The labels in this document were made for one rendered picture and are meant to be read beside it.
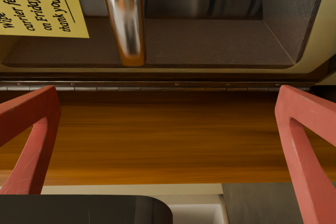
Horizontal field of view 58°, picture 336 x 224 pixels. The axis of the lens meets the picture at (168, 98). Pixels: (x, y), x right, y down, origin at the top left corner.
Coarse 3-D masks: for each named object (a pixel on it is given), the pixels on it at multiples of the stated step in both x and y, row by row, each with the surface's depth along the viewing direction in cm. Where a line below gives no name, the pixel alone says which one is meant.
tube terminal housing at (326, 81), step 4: (328, 76) 38; (332, 76) 38; (324, 80) 39; (328, 80) 39; (332, 80) 39; (316, 84) 39; (320, 84) 39; (324, 84) 39; (328, 84) 39; (332, 84) 39
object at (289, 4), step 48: (96, 0) 20; (192, 0) 20; (240, 0) 20; (288, 0) 20; (0, 48) 26; (48, 48) 26; (96, 48) 27; (192, 48) 27; (240, 48) 27; (288, 48) 27
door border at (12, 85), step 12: (0, 84) 35; (12, 84) 35; (24, 84) 35; (36, 84) 35; (48, 84) 35; (60, 84) 35; (72, 84) 35; (84, 84) 35; (96, 84) 35; (108, 84) 35; (120, 84) 35; (132, 84) 36; (144, 84) 36; (156, 84) 36; (168, 84) 36; (180, 84) 36; (192, 84) 36; (204, 84) 36; (216, 84) 36; (228, 84) 36; (240, 84) 36; (252, 84) 36; (264, 84) 36; (276, 84) 36; (288, 84) 36; (300, 84) 36; (312, 84) 36
